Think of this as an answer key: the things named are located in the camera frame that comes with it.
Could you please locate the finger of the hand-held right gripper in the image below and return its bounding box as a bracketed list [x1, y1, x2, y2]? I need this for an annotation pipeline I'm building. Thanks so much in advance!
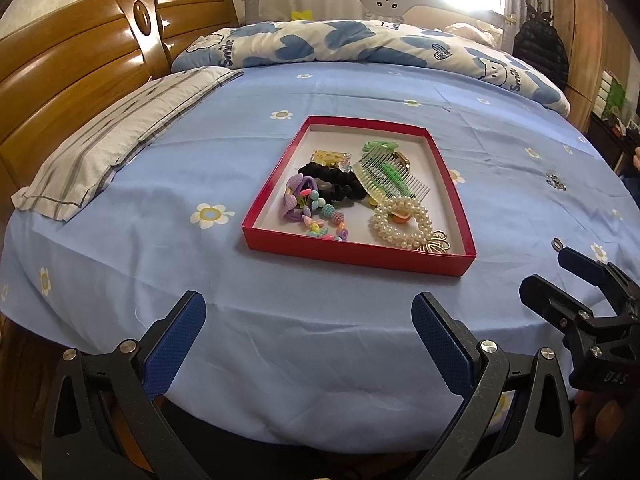
[519, 274, 640, 391]
[557, 248, 640, 331]

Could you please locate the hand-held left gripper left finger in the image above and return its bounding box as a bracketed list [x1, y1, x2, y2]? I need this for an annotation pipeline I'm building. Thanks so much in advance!
[41, 290, 211, 480]

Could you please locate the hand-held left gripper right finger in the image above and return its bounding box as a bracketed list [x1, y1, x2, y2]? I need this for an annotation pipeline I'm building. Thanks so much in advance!
[410, 291, 576, 480]

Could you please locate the pearl bracelet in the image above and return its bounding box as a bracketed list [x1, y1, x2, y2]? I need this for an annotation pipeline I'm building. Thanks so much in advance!
[370, 197, 435, 251]

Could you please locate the green hair clip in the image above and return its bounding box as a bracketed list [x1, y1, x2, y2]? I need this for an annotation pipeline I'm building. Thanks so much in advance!
[377, 160, 408, 196]

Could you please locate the clear hair comb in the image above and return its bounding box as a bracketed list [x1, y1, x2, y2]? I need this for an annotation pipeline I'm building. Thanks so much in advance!
[354, 147, 432, 206]

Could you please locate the black scrunchie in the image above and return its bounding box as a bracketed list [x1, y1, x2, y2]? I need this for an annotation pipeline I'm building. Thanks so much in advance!
[298, 161, 363, 208]

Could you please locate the yellow hair claw clip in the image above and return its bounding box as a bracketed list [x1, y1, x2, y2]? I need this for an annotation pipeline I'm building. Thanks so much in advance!
[312, 149, 351, 167]

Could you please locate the red jewelry box tray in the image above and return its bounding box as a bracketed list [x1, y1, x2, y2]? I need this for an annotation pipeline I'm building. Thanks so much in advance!
[242, 115, 477, 277]

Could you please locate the person's right hand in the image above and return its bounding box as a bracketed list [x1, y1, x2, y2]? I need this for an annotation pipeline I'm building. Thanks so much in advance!
[572, 389, 640, 440]

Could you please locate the blue floral bed sheet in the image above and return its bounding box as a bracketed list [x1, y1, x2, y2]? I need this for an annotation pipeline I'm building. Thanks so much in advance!
[0, 60, 640, 446]

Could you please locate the gold crown hair comb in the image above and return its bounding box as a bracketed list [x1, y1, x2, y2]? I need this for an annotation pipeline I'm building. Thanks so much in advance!
[412, 230, 453, 254]

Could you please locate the stack of green boxes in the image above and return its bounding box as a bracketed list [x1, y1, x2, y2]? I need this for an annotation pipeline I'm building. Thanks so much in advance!
[597, 67, 632, 121]

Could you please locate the black puffer jacket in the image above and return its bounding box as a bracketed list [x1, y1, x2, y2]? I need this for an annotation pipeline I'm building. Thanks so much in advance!
[512, 0, 571, 93]

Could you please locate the grey striped pillow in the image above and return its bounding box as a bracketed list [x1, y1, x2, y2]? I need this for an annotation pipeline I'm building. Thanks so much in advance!
[11, 67, 246, 223]

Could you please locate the wooden wardrobe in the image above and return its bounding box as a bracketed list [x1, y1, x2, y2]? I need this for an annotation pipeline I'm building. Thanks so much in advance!
[552, 0, 640, 133]

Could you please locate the wooden headboard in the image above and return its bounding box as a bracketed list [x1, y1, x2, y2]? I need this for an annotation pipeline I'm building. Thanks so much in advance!
[0, 0, 241, 221]

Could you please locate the white and blue duvet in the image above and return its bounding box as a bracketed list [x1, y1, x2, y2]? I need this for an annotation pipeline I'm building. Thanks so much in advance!
[171, 19, 572, 116]

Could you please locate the wooden bed frame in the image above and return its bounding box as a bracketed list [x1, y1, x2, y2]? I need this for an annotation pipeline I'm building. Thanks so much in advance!
[0, 317, 66, 466]

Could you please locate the teal beaded ball hair tie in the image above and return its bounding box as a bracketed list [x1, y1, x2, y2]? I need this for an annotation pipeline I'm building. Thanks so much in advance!
[300, 190, 346, 226]

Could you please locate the purple hair tie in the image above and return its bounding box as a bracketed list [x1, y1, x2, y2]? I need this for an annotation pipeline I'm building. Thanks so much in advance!
[282, 172, 326, 223]

